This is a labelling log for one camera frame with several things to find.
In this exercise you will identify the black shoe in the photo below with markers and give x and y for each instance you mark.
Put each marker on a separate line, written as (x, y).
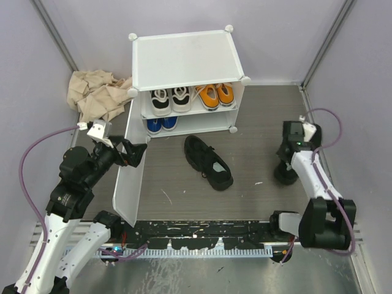
(203, 159)
(284, 173)

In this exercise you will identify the blue sneaker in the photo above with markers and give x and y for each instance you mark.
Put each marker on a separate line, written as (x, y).
(169, 123)
(154, 126)

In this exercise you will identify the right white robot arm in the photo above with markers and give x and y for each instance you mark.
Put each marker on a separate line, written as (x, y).
(327, 221)

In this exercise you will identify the orange sneaker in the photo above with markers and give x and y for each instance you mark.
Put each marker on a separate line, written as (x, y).
(207, 95)
(225, 94)

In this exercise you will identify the white slotted cable duct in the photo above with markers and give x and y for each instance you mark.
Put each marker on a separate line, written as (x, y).
(217, 252)

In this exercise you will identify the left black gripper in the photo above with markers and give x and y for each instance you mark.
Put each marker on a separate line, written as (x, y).
(134, 156)

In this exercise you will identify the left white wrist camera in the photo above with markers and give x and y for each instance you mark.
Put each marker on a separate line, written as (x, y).
(100, 131)

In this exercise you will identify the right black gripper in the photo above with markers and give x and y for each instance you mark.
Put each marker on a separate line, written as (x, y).
(278, 153)

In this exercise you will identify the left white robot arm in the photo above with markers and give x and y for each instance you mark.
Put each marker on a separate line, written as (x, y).
(50, 270)

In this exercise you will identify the white cabinet door panel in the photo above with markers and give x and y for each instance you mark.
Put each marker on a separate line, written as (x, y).
(126, 196)

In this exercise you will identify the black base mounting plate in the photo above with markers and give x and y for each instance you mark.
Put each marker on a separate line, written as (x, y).
(201, 234)

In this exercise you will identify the left aluminium corner post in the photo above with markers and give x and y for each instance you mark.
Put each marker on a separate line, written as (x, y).
(54, 33)

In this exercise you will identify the white plastic shoe cabinet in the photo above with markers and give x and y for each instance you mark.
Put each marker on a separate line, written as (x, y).
(187, 59)

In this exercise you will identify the aluminium corner post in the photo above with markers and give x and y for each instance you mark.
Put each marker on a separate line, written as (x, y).
(54, 33)
(339, 20)

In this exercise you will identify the beige crumpled cloth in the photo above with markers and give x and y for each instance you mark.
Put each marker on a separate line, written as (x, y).
(97, 95)

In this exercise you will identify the right aluminium corner post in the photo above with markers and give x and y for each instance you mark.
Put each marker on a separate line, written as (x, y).
(339, 20)

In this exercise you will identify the black white sneaker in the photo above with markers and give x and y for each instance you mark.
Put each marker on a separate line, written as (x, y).
(181, 98)
(160, 102)

